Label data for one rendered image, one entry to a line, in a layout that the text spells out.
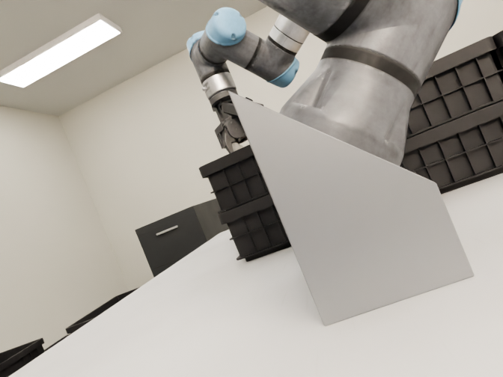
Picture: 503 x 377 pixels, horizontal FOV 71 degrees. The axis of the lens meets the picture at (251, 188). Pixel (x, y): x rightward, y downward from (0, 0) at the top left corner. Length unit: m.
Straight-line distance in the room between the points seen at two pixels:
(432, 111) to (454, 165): 0.11
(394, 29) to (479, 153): 0.40
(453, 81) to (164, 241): 2.01
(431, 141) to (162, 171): 4.12
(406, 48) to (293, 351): 0.31
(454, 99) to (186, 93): 4.03
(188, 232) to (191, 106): 2.47
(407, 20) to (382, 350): 0.30
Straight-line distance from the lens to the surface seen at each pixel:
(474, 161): 0.74
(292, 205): 0.32
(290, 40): 0.81
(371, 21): 0.40
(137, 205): 4.83
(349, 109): 0.36
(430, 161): 0.73
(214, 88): 0.85
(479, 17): 4.72
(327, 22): 0.40
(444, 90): 0.74
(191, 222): 2.31
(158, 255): 2.46
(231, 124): 0.83
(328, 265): 0.33
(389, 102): 0.39
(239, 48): 0.80
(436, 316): 0.31
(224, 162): 0.74
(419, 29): 0.41
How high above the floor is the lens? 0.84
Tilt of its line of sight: 1 degrees up
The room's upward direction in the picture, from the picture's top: 22 degrees counter-clockwise
